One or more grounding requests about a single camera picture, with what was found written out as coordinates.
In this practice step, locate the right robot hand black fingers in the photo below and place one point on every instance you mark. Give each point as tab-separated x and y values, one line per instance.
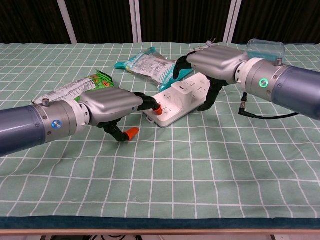
217	62

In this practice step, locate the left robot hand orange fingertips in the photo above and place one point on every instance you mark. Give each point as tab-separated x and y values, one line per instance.
112	105

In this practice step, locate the white power strip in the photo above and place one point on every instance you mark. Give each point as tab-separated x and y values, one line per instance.
172	112

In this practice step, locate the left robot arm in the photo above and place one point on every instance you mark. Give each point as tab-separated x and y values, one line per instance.
30	125

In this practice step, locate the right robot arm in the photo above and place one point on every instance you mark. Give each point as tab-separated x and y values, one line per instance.
287	85

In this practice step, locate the white USB charger adapter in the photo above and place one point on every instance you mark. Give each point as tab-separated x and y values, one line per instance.
181	93

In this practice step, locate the green snack packet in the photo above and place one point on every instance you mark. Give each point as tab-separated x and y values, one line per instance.
75	87

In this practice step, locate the blue transparent plastic box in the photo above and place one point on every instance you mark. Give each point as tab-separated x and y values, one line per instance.
265	51

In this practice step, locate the teal snack packet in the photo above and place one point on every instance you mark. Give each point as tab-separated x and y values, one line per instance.
150	67

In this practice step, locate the black folding partition screen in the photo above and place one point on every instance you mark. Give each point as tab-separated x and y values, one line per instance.
175	20

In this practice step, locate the green checked tablecloth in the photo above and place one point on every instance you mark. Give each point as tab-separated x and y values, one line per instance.
175	175

